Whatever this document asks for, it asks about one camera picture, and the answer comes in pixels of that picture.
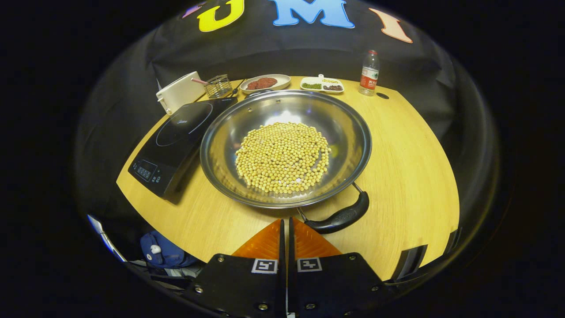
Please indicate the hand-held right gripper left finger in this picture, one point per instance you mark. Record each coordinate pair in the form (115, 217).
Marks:
(247, 287)

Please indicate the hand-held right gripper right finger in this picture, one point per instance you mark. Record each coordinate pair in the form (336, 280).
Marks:
(326, 287)

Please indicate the black induction cooktop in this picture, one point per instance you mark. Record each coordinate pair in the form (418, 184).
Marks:
(176, 137)

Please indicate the blue bag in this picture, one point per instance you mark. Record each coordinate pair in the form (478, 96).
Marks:
(170, 254)

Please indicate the pile of yellow soybeans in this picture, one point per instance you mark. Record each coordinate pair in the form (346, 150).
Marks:
(282, 157)

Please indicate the white divided dish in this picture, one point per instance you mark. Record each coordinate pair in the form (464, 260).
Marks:
(322, 90)

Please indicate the pile of dark red beans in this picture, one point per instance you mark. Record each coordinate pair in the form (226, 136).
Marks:
(333, 88)

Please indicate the black desk grommet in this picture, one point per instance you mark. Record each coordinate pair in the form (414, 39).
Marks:
(382, 95)

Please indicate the brown meat patty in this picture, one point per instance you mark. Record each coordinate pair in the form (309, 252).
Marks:
(251, 85)
(267, 82)

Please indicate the pile of green mung beans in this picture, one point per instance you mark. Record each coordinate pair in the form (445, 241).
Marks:
(311, 86)

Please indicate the pile of pale yellow grains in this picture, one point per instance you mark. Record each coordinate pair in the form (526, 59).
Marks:
(330, 81)

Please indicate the white toaster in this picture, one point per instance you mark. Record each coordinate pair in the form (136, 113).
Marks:
(178, 92)

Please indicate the white oval plate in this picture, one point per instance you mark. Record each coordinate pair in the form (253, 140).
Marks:
(282, 81)

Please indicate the red checked straw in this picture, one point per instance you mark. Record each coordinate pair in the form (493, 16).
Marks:
(198, 81)

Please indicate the clear plastic water bottle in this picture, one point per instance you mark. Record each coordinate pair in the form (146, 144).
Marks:
(369, 77)

